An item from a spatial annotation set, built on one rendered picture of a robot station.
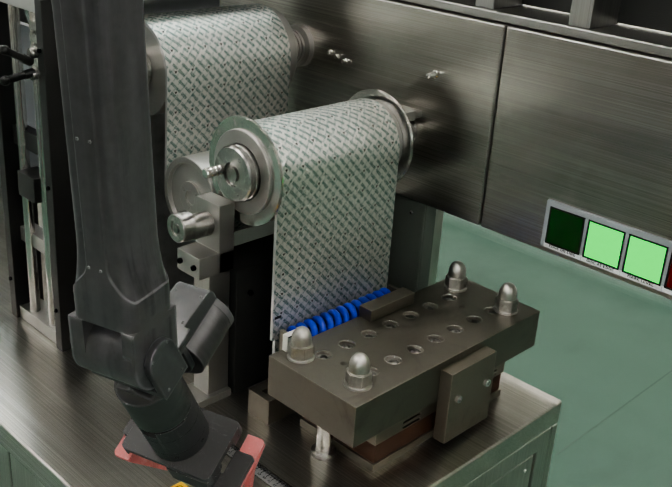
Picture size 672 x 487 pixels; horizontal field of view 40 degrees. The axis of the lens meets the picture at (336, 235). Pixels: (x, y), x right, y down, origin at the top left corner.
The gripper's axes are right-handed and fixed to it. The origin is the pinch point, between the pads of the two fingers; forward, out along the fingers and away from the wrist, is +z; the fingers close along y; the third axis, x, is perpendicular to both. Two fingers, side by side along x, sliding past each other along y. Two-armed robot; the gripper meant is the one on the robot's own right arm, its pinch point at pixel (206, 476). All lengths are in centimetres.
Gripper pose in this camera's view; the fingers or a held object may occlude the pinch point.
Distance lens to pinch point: 100.9
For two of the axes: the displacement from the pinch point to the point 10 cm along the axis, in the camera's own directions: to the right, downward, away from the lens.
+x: -4.2, 7.4, -5.3
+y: -8.9, -2.3, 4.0
